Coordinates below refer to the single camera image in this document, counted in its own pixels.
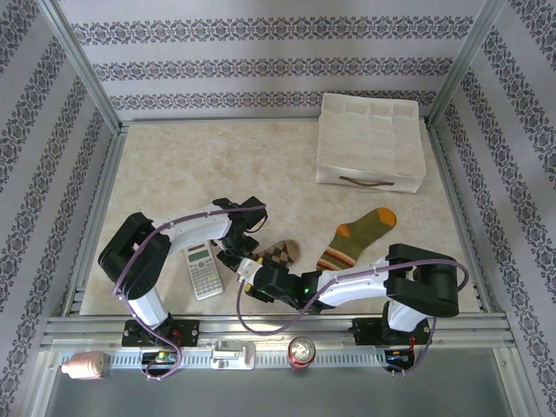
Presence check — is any white divided organizer box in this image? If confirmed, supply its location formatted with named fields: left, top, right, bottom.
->
left=314, top=92, right=427, bottom=195

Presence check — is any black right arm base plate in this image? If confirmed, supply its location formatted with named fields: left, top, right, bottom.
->
left=350, top=316, right=434, bottom=348

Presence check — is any thin aluminium frame rail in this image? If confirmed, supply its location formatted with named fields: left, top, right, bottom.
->
left=119, top=115, right=322, bottom=128

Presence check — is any grey metal panel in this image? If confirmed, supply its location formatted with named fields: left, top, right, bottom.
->
left=34, top=347, right=522, bottom=417

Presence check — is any white plastic latch bracket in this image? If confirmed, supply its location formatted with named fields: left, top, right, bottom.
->
left=210, top=340, right=256, bottom=371

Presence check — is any pink white bottle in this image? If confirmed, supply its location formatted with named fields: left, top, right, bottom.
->
left=59, top=351, right=106, bottom=382

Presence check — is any brown box handle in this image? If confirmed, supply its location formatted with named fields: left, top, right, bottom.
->
left=338, top=175, right=395, bottom=189

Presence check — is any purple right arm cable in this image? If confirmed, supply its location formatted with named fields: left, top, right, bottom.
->
left=235, top=255, right=471, bottom=379

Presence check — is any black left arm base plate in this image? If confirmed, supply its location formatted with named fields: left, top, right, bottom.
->
left=121, top=318, right=201, bottom=348

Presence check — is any red soda can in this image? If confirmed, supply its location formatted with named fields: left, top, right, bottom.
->
left=287, top=335, right=317, bottom=370

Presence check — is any wide aluminium frame rail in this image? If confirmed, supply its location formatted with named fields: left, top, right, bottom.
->
left=41, top=314, right=518, bottom=349

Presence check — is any perforated metal strip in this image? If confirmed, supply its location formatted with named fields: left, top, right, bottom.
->
left=60, top=349, right=418, bottom=370

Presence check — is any brown argyle sock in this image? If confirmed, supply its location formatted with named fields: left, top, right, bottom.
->
left=251, top=239, right=302, bottom=267

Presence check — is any grey calculator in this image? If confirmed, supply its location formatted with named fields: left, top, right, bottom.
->
left=184, top=242, right=225, bottom=301

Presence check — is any aluminium frame post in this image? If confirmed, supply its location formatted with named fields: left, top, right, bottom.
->
left=36, top=0, right=125, bottom=134
left=427, top=0, right=510, bottom=131

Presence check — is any green striped sock orange toe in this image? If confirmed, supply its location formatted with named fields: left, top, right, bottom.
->
left=315, top=207, right=399, bottom=273

